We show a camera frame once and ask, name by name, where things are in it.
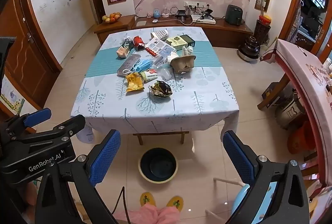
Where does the yellow plastic stool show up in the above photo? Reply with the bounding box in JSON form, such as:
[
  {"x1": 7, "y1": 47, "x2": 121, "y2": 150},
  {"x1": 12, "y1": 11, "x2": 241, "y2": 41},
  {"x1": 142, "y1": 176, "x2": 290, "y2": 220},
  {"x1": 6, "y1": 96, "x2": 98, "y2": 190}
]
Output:
[{"x1": 309, "y1": 198, "x2": 319, "y2": 219}]

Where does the black television cable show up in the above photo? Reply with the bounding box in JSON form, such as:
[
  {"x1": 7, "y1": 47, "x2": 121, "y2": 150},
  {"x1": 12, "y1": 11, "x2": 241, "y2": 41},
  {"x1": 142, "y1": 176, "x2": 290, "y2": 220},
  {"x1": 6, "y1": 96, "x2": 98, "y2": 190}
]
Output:
[{"x1": 133, "y1": 0, "x2": 156, "y2": 17}]

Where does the black gold wrapper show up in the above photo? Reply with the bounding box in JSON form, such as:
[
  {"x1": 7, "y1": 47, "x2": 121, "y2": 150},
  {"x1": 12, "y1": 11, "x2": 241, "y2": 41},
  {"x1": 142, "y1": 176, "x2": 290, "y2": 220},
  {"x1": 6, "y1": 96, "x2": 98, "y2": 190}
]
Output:
[{"x1": 148, "y1": 81, "x2": 173, "y2": 98}]

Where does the fruit bowl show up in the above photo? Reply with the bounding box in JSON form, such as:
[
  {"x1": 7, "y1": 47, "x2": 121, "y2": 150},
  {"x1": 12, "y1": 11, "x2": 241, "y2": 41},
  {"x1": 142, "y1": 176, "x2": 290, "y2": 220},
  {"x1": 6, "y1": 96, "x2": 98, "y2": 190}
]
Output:
[{"x1": 102, "y1": 13, "x2": 122, "y2": 24}]

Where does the side table with cloth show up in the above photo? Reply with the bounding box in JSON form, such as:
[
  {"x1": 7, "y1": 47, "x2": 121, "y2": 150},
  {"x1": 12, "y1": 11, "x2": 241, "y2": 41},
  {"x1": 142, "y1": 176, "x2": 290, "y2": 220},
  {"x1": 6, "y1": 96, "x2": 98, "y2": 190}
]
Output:
[{"x1": 259, "y1": 38, "x2": 332, "y2": 193}]

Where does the dark brown ceramic jar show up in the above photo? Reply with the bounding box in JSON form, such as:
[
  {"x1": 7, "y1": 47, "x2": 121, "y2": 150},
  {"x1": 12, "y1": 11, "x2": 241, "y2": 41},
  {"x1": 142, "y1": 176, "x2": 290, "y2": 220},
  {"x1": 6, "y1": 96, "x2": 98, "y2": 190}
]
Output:
[{"x1": 238, "y1": 36, "x2": 260, "y2": 62}]

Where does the dark tall stand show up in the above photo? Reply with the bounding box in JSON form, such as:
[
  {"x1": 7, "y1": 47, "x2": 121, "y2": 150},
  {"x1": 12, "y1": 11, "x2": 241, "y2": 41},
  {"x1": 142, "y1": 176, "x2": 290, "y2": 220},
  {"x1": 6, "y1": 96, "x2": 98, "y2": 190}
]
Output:
[{"x1": 255, "y1": 21, "x2": 271, "y2": 46}]

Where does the small beige carton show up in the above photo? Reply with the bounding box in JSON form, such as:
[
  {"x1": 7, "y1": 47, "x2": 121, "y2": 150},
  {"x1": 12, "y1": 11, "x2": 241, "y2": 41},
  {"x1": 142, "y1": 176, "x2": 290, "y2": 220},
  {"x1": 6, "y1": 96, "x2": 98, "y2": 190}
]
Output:
[{"x1": 116, "y1": 46, "x2": 129, "y2": 58}]

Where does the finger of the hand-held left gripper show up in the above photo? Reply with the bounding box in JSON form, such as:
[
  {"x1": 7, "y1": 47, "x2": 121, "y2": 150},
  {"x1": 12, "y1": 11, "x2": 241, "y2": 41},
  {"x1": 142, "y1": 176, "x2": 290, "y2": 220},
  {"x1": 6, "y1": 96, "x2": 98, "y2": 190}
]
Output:
[
  {"x1": 0, "y1": 108, "x2": 52, "y2": 139},
  {"x1": 10, "y1": 114, "x2": 86, "y2": 147}
]

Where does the green cream box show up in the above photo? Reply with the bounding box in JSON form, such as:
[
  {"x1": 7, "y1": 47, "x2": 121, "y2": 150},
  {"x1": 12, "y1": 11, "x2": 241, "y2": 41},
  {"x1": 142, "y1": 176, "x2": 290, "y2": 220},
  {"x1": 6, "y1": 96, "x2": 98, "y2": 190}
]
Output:
[{"x1": 166, "y1": 35, "x2": 195, "y2": 49}]

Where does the white wall poster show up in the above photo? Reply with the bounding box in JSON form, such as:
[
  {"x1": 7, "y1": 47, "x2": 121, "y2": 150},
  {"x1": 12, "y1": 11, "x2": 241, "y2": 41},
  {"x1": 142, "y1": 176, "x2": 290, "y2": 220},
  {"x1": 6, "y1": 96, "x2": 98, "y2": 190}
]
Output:
[{"x1": 0, "y1": 69, "x2": 25, "y2": 113}]

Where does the dark round bin yellow rim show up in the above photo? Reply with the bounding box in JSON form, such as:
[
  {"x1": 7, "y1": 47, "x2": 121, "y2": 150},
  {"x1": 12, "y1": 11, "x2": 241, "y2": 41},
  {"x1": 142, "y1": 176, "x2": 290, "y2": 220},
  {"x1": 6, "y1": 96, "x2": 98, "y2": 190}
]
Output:
[{"x1": 138, "y1": 148, "x2": 179, "y2": 184}]

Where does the dark green air fryer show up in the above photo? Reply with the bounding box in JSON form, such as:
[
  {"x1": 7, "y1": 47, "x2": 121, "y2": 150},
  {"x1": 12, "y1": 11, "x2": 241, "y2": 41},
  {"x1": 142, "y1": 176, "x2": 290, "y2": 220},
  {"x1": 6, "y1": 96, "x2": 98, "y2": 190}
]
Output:
[{"x1": 225, "y1": 5, "x2": 244, "y2": 25}]

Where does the blue white printed box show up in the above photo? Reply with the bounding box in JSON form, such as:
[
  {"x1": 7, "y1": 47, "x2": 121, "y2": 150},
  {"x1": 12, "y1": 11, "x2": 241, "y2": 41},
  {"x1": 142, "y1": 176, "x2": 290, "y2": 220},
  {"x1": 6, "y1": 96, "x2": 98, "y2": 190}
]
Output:
[{"x1": 145, "y1": 37, "x2": 177, "y2": 57}]

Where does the grey foil packet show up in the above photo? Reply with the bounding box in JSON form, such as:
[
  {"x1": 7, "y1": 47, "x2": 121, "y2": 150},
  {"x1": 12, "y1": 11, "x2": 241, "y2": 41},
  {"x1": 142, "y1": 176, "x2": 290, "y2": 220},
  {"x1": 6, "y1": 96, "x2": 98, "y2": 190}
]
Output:
[{"x1": 117, "y1": 54, "x2": 142, "y2": 77}]

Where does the checked paper cup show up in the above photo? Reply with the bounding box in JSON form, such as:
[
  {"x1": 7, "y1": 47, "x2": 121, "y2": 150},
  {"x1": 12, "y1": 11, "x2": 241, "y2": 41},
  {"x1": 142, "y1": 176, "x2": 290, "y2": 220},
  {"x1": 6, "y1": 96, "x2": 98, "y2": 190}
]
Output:
[{"x1": 150, "y1": 30, "x2": 169, "y2": 40}]

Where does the orange bucket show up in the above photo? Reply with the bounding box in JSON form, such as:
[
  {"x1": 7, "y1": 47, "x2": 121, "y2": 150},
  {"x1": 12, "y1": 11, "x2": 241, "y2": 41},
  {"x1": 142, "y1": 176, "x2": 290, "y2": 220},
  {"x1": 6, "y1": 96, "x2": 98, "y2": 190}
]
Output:
[{"x1": 287, "y1": 120, "x2": 317, "y2": 154}]

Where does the clear plastic bag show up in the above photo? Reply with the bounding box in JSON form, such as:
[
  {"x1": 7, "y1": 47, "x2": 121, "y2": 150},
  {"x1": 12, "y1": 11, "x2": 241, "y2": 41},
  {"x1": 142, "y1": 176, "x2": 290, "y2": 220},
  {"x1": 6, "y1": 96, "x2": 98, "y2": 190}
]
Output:
[{"x1": 152, "y1": 54, "x2": 172, "y2": 69}]

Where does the clear plastic cup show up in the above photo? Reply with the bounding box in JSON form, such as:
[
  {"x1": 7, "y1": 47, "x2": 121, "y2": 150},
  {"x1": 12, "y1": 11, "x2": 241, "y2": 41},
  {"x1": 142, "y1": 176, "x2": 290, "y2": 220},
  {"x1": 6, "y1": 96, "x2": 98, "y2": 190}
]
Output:
[{"x1": 160, "y1": 68, "x2": 172, "y2": 81}]

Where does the white tissue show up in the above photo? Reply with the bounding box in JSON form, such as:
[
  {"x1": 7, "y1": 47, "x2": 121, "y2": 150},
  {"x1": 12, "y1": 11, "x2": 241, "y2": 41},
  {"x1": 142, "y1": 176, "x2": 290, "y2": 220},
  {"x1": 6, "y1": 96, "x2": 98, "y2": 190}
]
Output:
[{"x1": 180, "y1": 46, "x2": 194, "y2": 57}]

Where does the dark box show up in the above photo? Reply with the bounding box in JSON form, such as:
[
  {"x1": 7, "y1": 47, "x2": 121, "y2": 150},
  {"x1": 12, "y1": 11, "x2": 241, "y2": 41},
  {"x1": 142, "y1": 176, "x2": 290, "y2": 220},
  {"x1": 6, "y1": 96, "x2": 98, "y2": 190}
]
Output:
[{"x1": 261, "y1": 82, "x2": 279, "y2": 107}]

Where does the green white packet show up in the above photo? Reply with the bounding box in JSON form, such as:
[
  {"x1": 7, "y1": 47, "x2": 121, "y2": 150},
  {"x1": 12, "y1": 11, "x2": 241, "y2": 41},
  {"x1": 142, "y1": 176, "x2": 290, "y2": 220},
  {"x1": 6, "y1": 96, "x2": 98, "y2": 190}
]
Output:
[{"x1": 140, "y1": 70, "x2": 159, "y2": 82}]

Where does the yellow snack wrapper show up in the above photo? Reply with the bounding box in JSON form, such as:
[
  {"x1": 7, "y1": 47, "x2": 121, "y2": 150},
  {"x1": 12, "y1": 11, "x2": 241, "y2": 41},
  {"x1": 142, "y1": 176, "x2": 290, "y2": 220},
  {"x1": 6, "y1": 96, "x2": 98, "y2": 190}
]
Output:
[{"x1": 126, "y1": 72, "x2": 145, "y2": 92}]

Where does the white stool frame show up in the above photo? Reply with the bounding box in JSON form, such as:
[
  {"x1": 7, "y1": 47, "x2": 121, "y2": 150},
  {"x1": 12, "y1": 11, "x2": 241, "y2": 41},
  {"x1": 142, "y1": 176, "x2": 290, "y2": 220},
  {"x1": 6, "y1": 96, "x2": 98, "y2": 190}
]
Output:
[{"x1": 205, "y1": 177, "x2": 249, "y2": 217}]

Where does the blue face mask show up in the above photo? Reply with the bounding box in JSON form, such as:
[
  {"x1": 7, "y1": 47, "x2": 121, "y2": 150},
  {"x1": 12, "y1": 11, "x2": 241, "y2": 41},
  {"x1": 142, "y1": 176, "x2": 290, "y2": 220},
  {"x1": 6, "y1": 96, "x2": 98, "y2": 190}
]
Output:
[{"x1": 124, "y1": 58, "x2": 153, "y2": 75}]

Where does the light blue stool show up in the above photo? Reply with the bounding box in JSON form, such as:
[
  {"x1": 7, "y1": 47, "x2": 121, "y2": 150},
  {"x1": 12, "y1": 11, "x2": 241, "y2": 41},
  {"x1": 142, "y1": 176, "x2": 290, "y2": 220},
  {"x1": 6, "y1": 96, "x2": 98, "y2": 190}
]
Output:
[{"x1": 232, "y1": 183, "x2": 275, "y2": 224}]

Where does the white set-top box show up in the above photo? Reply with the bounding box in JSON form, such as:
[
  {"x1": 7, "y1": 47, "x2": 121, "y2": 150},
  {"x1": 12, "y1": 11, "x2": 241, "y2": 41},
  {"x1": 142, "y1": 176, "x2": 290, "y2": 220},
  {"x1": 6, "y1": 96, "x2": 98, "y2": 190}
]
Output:
[{"x1": 190, "y1": 14, "x2": 216, "y2": 25}]

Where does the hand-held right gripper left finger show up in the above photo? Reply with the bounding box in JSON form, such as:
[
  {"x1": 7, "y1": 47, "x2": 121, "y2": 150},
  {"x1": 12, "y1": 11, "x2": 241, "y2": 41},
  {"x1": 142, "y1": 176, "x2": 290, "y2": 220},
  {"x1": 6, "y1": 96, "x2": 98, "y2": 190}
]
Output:
[{"x1": 35, "y1": 129, "x2": 121, "y2": 224}]

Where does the grey wrapper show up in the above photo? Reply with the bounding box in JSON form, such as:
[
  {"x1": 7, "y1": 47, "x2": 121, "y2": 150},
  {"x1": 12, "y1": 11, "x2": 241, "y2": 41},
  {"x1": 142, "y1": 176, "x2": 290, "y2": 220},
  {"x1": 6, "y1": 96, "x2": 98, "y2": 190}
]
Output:
[{"x1": 120, "y1": 39, "x2": 135, "y2": 50}]

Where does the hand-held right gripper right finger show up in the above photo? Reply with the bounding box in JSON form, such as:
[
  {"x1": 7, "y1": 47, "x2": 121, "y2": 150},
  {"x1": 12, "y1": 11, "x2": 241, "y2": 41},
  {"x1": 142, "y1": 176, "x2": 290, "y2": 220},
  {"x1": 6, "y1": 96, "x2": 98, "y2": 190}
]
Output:
[{"x1": 222, "y1": 130, "x2": 310, "y2": 224}]

